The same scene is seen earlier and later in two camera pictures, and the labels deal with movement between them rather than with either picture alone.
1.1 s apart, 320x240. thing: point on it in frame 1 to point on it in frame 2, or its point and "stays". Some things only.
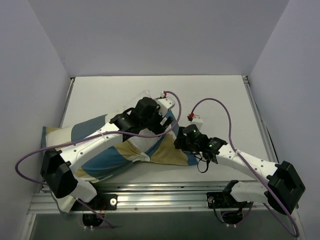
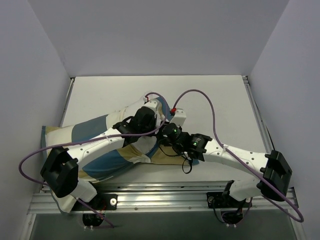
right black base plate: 224,200 stays
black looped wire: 207,161 to 191,167
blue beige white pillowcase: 167,147 stays
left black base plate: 100,202 stays
